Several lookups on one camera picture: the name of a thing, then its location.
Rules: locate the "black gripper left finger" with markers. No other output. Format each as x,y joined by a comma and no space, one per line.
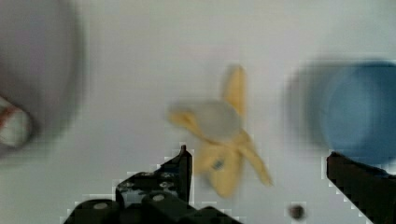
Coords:
158,197

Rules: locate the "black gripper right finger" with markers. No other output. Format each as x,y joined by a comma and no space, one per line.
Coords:
372,190

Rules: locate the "peeled toy banana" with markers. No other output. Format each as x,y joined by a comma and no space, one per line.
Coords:
225,144

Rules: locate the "blue cup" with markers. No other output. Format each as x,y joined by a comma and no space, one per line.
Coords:
357,117

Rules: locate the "red ketchup bottle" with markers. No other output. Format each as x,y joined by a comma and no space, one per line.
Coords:
15,124

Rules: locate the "grey round plate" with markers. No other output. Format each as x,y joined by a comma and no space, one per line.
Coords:
42,65

